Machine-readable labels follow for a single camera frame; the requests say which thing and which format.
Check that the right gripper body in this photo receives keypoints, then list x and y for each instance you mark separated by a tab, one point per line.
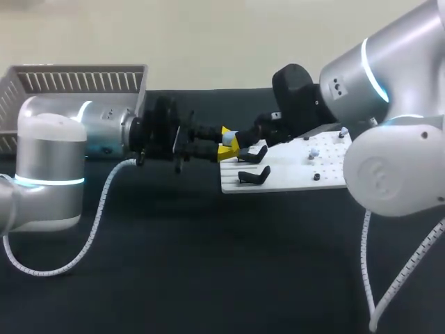
299	101

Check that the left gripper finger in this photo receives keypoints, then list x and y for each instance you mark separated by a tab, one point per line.
205	133
208	153

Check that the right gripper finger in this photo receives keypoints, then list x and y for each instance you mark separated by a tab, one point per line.
260	134

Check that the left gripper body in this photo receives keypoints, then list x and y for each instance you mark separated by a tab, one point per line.
158	132

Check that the light blue earbud case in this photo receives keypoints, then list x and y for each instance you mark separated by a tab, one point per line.
230	137

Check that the light blue earbud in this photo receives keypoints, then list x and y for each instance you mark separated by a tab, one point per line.
344	131
314	152

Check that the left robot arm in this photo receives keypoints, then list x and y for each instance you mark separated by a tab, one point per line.
52	156

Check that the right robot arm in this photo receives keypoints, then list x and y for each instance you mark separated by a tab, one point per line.
389	104

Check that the white plate with black stands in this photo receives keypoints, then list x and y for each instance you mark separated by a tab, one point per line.
295	170

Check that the grey slotted basket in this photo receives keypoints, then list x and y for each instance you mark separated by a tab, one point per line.
80	81

